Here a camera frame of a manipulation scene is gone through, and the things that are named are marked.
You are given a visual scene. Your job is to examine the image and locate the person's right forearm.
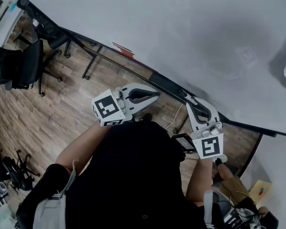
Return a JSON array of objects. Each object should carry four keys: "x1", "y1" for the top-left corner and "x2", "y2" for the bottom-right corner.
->
[{"x1": 185, "y1": 156, "x2": 215, "y2": 203}]

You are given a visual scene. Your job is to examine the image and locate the black mesh office chair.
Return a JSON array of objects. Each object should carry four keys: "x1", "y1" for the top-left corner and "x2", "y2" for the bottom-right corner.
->
[
  {"x1": 15, "y1": 0, "x2": 72, "y2": 58},
  {"x1": 0, "y1": 39, "x2": 65, "y2": 97}
]

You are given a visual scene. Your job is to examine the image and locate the large white whiteboard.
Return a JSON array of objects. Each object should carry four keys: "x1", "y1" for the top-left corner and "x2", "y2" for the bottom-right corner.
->
[{"x1": 9, "y1": 0, "x2": 286, "y2": 139}]

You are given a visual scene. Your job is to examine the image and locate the grey harness strap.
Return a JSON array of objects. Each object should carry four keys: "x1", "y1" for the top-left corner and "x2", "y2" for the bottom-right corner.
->
[
  {"x1": 32, "y1": 160, "x2": 77, "y2": 229},
  {"x1": 203, "y1": 190, "x2": 215, "y2": 227}
]

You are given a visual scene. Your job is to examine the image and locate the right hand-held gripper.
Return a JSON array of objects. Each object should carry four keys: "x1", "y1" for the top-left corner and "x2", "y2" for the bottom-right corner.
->
[{"x1": 185, "y1": 96, "x2": 228, "y2": 163}]

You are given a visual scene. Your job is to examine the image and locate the person's black shirt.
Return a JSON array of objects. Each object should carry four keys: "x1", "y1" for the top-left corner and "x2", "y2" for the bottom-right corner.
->
[{"x1": 15, "y1": 120, "x2": 231, "y2": 229}]

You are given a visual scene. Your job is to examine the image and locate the white desk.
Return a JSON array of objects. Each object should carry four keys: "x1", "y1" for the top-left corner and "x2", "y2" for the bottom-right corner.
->
[{"x1": 0, "y1": 0, "x2": 25, "y2": 49}]

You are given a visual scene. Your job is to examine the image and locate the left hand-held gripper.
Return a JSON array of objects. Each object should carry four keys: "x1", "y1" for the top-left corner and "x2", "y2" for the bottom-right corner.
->
[{"x1": 91, "y1": 82, "x2": 161, "y2": 127}]

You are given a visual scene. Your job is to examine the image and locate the black chair bases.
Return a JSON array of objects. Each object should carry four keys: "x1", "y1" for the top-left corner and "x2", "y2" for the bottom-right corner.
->
[{"x1": 0, "y1": 146, "x2": 41, "y2": 196}]

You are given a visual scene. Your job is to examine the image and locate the tan cardboard sheet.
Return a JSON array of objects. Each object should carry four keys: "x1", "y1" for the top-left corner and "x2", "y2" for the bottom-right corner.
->
[{"x1": 248, "y1": 180, "x2": 273, "y2": 204}]

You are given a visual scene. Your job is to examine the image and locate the black whiteboard stand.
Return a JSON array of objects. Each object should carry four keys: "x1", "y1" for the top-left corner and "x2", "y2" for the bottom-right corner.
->
[{"x1": 59, "y1": 26, "x2": 189, "y2": 134}]

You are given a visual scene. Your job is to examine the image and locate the black box device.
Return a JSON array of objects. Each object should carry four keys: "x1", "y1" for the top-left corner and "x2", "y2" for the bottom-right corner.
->
[{"x1": 172, "y1": 132, "x2": 197, "y2": 155}]

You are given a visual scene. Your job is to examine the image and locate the person's left forearm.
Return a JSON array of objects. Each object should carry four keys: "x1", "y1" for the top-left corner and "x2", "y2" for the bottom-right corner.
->
[{"x1": 55, "y1": 121, "x2": 115, "y2": 174}]

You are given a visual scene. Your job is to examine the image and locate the red sticker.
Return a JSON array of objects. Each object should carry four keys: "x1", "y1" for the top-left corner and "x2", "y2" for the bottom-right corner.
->
[{"x1": 111, "y1": 41, "x2": 136, "y2": 57}]

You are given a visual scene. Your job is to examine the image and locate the white cable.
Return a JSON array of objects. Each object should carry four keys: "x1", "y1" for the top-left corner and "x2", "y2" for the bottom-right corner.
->
[{"x1": 164, "y1": 102, "x2": 184, "y2": 130}]

